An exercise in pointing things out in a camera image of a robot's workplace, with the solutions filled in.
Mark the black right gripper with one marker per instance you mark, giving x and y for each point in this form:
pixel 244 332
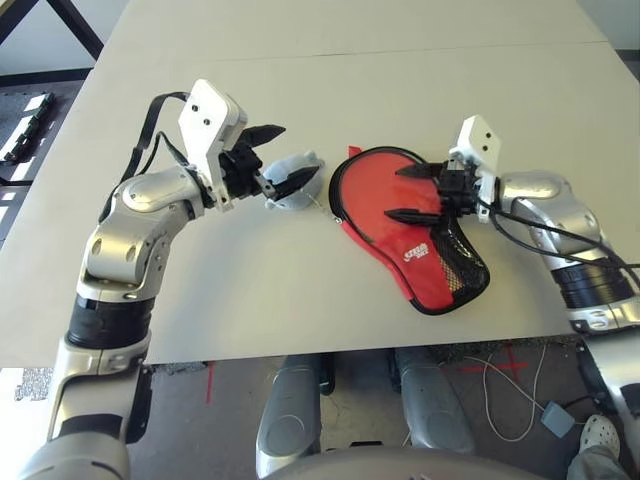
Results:
pixel 457 187

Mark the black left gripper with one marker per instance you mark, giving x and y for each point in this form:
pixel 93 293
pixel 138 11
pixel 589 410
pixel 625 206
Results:
pixel 240 172

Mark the grey fabric pouch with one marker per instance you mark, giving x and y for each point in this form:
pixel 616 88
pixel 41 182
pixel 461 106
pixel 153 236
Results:
pixel 290 165

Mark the red paddle case black trim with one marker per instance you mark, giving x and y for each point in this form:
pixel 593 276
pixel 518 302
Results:
pixel 385 240

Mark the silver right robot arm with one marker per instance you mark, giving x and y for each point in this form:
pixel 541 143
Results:
pixel 550 200

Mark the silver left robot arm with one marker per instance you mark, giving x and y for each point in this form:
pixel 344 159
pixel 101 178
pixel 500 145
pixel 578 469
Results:
pixel 130 250

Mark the grey right robot leg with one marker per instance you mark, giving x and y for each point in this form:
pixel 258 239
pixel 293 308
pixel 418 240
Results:
pixel 435 400

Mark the grey robot leg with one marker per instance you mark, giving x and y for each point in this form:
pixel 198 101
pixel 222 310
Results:
pixel 287 415
pixel 435 400

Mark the black-framed side table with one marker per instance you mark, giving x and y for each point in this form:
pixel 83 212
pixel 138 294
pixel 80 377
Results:
pixel 82 35

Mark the red floor tape line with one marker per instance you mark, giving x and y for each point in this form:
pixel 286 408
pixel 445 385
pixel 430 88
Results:
pixel 210 382

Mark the grey foam floor mat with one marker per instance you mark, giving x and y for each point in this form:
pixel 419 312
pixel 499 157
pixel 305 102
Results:
pixel 25 125

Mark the grey left robot leg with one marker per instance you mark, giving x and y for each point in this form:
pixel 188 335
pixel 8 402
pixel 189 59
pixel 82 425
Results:
pixel 287 415

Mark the grey foot pedal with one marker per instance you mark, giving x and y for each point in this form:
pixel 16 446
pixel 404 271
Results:
pixel 557 419

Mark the grey robot torso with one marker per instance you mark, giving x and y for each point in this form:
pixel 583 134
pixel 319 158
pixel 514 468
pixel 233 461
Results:
pixel 370 465

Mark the white clog shoe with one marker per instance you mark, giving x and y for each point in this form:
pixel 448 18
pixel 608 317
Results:
pixel 600 432

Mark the grey trousers person leg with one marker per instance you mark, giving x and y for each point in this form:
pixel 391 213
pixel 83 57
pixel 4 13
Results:
pixel 595 465

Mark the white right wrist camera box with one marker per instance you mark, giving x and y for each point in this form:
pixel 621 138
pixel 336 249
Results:
pixel 482 140

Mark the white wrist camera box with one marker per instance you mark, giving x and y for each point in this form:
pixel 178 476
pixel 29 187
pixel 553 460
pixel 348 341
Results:
pixel 482 140
pixel 205 115

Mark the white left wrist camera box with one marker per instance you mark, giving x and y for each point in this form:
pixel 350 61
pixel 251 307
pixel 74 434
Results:
pixel 205 115

